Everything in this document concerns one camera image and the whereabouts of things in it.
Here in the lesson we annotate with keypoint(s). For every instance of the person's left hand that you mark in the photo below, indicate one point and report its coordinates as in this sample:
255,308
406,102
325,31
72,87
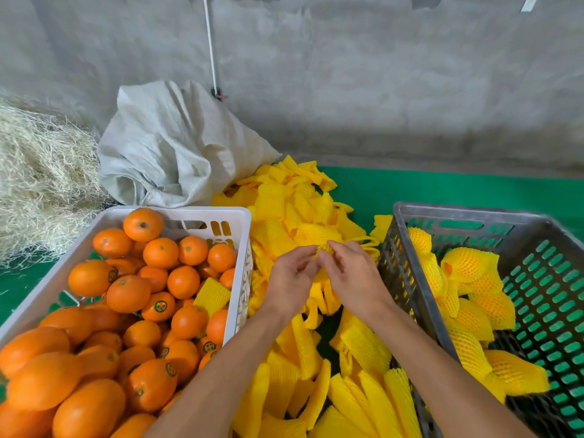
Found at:
283,282

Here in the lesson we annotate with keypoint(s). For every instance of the person's right hand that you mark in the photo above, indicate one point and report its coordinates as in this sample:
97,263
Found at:
358,280

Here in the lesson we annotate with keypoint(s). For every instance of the person's right thumb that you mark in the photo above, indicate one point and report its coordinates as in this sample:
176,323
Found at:
327,265

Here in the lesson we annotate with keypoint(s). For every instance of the person's left thumb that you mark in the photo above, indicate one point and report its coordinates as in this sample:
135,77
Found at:
308,270

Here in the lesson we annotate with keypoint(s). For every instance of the yellow foam fruit net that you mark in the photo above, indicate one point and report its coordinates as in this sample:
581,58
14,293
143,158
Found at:
381,227
212,296
323,249

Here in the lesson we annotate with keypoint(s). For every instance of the person's right forearm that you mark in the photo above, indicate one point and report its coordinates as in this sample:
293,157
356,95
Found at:
438,378

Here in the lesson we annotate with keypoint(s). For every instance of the person's left forearm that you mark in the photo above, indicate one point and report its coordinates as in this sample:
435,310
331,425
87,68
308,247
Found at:
223,383

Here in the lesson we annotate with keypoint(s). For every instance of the pile of yellow foam nets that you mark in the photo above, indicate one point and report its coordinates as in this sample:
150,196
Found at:
273,202

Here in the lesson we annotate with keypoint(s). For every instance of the white plastic crate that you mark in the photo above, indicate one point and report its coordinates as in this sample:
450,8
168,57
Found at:
242,232

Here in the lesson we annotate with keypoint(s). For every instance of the green mat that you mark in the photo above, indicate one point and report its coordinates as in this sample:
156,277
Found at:
433,189

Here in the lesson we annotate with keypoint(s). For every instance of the grey plastic crate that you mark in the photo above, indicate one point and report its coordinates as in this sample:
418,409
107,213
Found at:
456,212

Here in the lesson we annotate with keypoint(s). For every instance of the heap of net-wrapped oranges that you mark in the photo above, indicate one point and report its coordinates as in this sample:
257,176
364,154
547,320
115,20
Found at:
472,319

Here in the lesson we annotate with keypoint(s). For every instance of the white woven sack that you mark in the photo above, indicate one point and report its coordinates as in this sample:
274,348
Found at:
169,145

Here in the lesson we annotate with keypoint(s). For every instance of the thin white pole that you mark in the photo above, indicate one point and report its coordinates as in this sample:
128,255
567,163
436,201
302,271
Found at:
210,45

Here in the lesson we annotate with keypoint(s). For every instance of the pile of pale straw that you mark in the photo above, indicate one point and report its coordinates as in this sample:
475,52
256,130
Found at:
41,177

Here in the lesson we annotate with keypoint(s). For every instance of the white tape strip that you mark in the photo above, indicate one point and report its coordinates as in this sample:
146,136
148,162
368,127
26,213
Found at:
529,4

